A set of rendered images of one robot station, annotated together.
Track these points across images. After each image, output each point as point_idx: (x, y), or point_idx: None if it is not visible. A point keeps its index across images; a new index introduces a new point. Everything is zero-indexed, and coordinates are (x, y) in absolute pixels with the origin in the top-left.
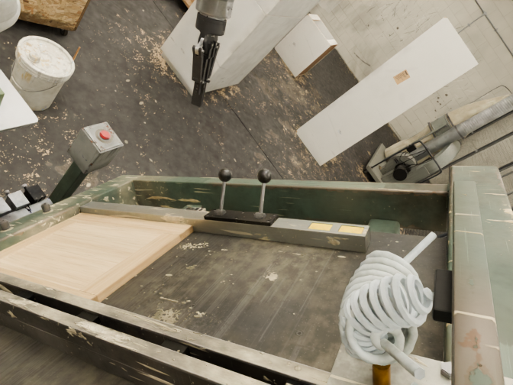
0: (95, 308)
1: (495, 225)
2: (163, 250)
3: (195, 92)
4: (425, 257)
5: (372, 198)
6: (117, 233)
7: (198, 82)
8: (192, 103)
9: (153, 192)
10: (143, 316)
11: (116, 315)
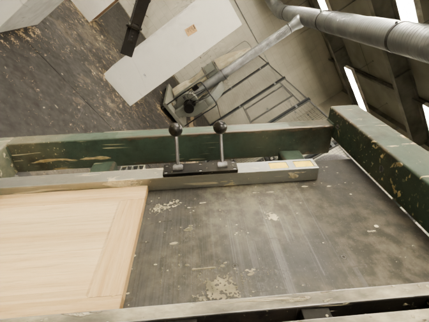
0: (187, 312)
1: (410, 147)
2: (141, 218)
3: (130, 41)
4: (353, 174)
5: (282, 135)
6: (54, 213)
7: (138, 29)
8: (122, 53)
9: (43, 154)
10: (254, 298)
11: (223, 308)
